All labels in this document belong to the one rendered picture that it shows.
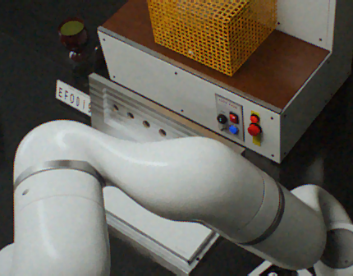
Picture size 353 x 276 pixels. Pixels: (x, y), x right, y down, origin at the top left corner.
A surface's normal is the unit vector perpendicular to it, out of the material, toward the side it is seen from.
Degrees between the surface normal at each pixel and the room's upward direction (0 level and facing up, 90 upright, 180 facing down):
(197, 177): 42
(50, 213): 2
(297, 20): 90
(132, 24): 0
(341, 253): 11
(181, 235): 0
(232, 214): 85
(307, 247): 75
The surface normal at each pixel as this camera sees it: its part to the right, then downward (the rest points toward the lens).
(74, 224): 0.32, -0.59
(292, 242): 0.54, 0.43
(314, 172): -0.11, -0.62
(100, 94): -0.61, 0.50
